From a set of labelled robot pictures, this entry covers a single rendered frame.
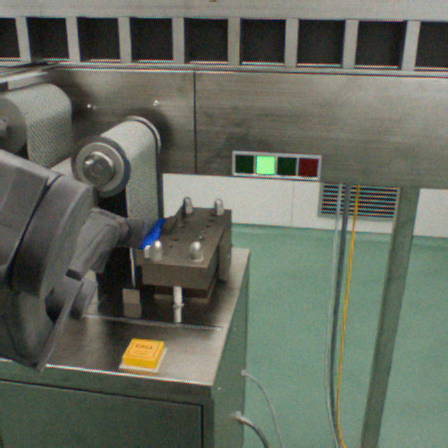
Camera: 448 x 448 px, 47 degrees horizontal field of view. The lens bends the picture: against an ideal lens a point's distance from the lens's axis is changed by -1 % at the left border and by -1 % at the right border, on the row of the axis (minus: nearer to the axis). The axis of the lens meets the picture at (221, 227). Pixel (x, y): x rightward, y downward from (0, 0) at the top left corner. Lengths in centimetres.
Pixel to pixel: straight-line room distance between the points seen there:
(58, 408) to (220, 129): 83
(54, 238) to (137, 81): 125
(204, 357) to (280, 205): 294
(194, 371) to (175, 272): 26
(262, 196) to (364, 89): 262
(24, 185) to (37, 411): 105
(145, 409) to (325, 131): 85
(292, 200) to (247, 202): 35
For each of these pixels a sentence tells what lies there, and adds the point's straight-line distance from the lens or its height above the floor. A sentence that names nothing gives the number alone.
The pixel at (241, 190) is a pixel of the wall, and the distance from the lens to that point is 400.
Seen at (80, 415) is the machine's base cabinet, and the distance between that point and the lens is 128.
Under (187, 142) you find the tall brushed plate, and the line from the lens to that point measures 152.
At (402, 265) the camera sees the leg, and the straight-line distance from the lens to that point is 180.
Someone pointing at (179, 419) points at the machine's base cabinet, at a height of 77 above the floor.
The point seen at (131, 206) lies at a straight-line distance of 128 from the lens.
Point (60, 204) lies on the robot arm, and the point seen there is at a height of 148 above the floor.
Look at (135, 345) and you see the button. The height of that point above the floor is 92.
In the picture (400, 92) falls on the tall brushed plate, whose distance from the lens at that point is 147.
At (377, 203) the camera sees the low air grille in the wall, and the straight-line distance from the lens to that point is 401.
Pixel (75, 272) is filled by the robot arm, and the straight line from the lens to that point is 74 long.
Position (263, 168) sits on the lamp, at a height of 118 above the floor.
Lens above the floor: 158
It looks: 22 degrees down
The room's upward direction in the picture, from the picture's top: straight up
